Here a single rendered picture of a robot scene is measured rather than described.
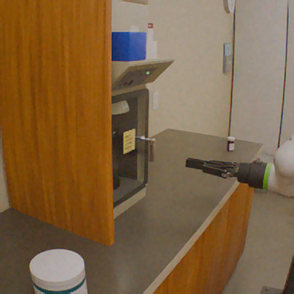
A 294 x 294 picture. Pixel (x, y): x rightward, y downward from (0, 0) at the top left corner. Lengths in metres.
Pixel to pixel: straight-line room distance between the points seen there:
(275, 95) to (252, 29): 0.78
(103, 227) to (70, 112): 0.37
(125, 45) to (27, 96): 0.38
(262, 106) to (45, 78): 3.25
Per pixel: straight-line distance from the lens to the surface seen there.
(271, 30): 4.03
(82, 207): 1.15
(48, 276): 0.81
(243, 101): 4.13
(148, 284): 1.00
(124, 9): 1.21
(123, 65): 1.03
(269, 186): 1.18
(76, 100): 1.04
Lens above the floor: 1.58
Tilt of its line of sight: 18 degrees down
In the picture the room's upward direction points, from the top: 1 degrees clockwise
